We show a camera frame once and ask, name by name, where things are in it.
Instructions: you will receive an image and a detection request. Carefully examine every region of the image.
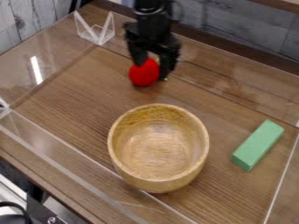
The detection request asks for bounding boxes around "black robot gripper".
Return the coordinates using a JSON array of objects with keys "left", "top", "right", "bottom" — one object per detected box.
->
[{"left": 123, "top": 11, "right": 182, "bottom": 81}]

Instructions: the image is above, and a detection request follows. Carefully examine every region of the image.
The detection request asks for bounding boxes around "red plush strawberry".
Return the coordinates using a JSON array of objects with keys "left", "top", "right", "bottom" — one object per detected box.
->
[{"left": 128, "top": 58, "right": 166, "bottom": 87}]

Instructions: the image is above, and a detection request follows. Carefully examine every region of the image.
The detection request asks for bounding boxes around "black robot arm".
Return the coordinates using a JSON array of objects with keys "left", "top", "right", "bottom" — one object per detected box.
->
[{"left": 123, "top": 0, "right": 182, "bottom": 81}]

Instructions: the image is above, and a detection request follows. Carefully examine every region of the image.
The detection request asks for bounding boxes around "wooden bowl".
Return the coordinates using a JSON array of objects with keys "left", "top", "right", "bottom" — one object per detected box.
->
[{"left": 107, "top": 103, "right": 211, "bottom": 193}]

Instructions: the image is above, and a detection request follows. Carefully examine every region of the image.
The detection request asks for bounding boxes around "green rectangular block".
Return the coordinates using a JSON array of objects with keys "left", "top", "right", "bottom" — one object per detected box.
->
[{"left": 231, "top": 120, "right": 286, "bottom": 172}]

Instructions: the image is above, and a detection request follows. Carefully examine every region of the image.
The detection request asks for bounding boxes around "clear acrylic corner bracket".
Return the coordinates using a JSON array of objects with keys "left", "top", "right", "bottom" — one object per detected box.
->
[{"left": 74, "top": 11, "right": 116, "bottom": 46}]

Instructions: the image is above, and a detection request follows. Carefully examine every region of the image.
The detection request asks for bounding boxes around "clear acrylic tray wall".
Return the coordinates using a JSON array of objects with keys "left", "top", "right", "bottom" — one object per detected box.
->
[{"left": 0, "top": 17, "right": 299, "bottom": 224}]

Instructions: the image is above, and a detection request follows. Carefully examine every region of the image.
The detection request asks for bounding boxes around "black metal mount base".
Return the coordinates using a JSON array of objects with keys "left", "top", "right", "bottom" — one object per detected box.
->
[{"left": 27, "top": 185, "right": 68, "bottom": 224}]

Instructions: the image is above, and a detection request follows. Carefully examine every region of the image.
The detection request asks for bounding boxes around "black cable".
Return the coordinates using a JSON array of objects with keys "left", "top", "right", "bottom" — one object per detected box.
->
[{"left": 0, "top": 200, "right": 40, "bottom": 224}]

